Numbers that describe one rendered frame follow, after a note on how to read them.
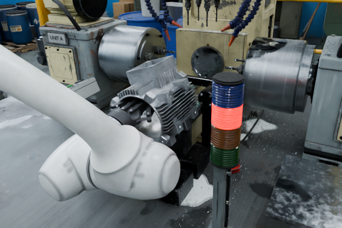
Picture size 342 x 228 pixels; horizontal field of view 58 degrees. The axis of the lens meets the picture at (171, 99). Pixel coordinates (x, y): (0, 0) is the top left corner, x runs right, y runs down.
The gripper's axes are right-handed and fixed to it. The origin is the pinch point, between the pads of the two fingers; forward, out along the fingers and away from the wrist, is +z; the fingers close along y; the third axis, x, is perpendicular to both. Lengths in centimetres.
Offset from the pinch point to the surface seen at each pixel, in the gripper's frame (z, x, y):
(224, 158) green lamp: -21.4, -1.2, -29.0
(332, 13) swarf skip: 431, 100, -32
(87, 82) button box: -3.8, -0.7, 22.5
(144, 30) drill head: 33.8, -5.1, 23.9
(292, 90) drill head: 22.4, 5.7, -35.3
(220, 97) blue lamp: -19.8, -14.3, -27.6
